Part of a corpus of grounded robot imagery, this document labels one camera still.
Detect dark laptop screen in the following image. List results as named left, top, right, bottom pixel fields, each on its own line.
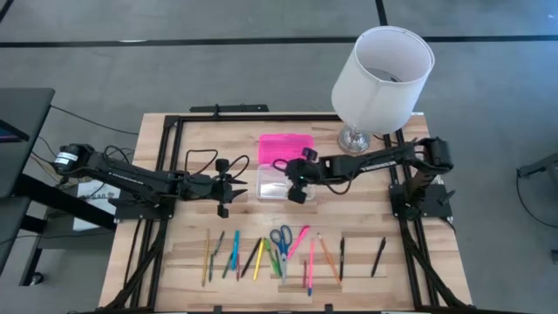
left=0, top=118, right=31, bottom=144

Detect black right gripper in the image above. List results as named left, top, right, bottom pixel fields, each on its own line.
left=285, top=147, right=326, bottom=205

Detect pink colored pencil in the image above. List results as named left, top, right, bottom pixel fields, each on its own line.
left=307, top=238, right=316, bottom=297

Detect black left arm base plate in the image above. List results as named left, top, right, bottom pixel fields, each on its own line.
left=113, top=198, right=175, bottom=221

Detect blue handled scissors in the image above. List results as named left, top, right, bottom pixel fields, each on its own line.
left=269, top=224, right=294, bottom=285

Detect pink highlighter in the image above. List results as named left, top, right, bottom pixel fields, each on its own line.
left=286, top=224, right=311, bottom=260

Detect yellow highlighter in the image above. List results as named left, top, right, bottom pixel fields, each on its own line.
left=253, top=238, right=266, bottom=282

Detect black desk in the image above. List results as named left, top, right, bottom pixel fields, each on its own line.
left=0, top=86, right=119, bottom=287

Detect grey crayon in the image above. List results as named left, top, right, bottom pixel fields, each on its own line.
left=338, top=236, right=346, bottom=283

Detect white box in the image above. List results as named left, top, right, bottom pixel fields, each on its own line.
left=72, top=179, right=122, bottom=232

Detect orange pencil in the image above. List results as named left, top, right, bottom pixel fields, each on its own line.
left=316, top=232, right=343, bottom=287

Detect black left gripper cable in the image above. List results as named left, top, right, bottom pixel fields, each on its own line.
left=184, top=148, right=251, bottom=181

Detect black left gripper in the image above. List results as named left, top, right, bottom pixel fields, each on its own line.
left=180, top=159, right=248, bottom=219

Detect clear box with pink lid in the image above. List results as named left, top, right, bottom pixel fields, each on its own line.
left=255, top=133, right=317, bottom=201

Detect green mechanical pencil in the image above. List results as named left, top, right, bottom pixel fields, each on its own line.
left=262, top=237, right=281, bottom=278

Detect black stand leg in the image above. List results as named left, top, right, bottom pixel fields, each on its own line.
left=516, top=151, right=558, bottom=180

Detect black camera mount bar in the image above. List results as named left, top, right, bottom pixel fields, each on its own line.
left=189, top=103, right=270, bottom=119

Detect lamp with white shade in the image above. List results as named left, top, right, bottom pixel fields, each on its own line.
left=330, top=24, right=436, bottom=154

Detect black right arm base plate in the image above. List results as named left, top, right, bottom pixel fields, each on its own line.
left=389, top=182, right=454, bottom=221

